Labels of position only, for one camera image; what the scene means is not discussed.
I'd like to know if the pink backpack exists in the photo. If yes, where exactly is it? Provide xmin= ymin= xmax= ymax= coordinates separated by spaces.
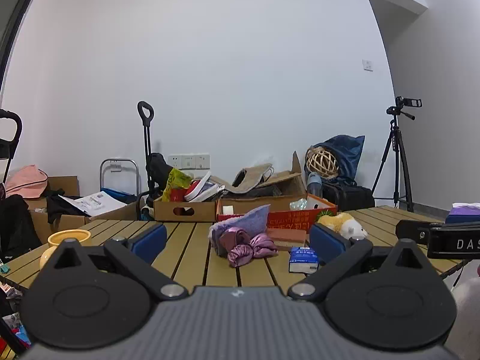
xmin=5 ymin=165 xmax=48 ymax=199

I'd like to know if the orange pumpkin cardboard box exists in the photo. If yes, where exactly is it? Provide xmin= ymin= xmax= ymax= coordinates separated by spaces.
xmin=216 ymin=193 xmax=338 ymax=233

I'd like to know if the woven rattan ball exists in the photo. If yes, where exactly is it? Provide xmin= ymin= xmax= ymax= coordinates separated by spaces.
xmin=305 ymin=146 xmax=339 ymax=180

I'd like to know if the white wall switch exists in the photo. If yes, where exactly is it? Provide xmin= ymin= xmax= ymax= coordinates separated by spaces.
xmin=362 ymin=59 xmax=374 ymax=72

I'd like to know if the blue tissue pack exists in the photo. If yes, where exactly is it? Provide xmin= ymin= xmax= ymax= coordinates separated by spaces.
xmin=289 ymin=247 xmax=319 ymax=275

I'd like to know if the yellow ceramic cup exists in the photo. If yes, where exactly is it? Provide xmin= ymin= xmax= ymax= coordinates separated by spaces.
xmin=39 ymin=228 xmax=92 ymax=271

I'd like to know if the blue water bottle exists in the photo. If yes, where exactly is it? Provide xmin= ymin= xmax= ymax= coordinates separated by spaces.
xmin=307 ymin=172 xmax=323 ymax=197

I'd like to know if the left brown cardboard box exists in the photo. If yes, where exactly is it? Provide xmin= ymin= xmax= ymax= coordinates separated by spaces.
xmin=25 ymin=176 xmax=137 ymax=244

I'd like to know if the crumpled clear plastic bag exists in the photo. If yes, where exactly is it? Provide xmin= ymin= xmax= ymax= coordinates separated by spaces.
xmin=289 ymin=197 xmax=308 ymax=211

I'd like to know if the yellow snack bag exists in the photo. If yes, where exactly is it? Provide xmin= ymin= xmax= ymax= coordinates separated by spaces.
xmin=161 ymin=168 xmax=192 ymax=203

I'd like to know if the large brown cardboard box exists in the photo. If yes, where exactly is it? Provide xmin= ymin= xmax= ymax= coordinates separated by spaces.
xmin=219 ymin=152 xmax=307 ymax=214

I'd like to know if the black trolley handle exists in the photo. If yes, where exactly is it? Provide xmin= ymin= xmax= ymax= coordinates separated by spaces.
xmin=137 ymin=101 xmax=155 ymax=193

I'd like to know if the purple tissue box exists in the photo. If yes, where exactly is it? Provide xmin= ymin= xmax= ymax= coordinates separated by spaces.
xmin=445 ymin=202 xmax=480 ymax=224

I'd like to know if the white wall socket strip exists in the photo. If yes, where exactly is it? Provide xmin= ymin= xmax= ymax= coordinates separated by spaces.
xmin=167 ymin=154 xmax=211 ymax=170

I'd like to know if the yellow white hamster plush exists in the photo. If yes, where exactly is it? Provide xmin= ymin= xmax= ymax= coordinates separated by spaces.
xmin=317 ymin=213 xmax=368 ymax=241

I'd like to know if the purple towel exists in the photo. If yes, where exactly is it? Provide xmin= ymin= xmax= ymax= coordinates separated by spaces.
xmin=208 ymin=205 xmax=270 ymax=257

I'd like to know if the pink satin scrunchie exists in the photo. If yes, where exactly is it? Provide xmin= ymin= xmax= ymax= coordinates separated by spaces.
xmin=220 ymin=227 xmax=278 ymax=268

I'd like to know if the black camera tripod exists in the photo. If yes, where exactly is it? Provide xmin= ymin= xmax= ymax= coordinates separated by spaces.
xmin=372 ymin=106 xmax=415 ymax=212

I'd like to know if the small brown cardboard box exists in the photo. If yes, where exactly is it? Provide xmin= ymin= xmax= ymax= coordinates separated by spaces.
xmin=153 ymin=198 xmax=216 ymax=223

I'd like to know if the white paper sheet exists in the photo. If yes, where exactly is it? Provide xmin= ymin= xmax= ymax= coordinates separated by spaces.
xmin=60 ymin=191 xmax=126 ymax=217

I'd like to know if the dark window frame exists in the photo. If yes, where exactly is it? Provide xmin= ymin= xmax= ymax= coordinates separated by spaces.
xmin=1 ymin=0 xmax=32 ymax=89

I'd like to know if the white red plates stack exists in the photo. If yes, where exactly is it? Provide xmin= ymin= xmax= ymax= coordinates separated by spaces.
xmin=184 ymin=171 xmax=224 ymax=203

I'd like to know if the black bag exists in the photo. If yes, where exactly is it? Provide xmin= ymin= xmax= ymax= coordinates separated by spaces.
xmin=322 ymin=182 xmax=375 ymax=211

